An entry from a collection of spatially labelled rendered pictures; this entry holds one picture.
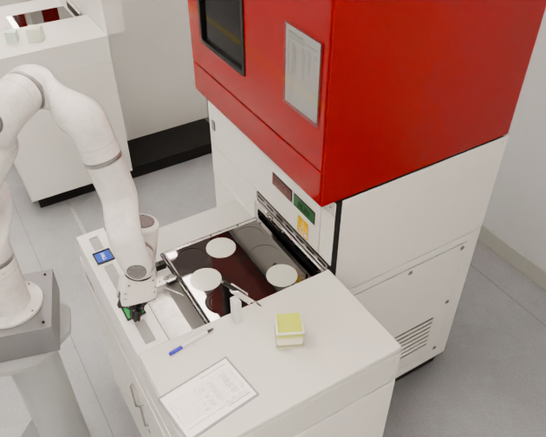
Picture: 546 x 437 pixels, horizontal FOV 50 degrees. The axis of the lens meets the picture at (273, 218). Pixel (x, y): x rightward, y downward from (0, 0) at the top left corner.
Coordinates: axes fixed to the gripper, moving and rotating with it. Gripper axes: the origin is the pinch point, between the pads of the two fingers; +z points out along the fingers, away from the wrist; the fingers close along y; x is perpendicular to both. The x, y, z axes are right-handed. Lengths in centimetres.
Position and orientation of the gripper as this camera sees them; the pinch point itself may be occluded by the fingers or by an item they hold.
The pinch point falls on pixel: (135, 313)
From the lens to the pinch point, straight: 171.2
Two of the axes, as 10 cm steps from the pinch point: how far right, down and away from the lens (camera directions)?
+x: 5.2, 5.5, -6.6
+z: -1.8, 8.2, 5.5
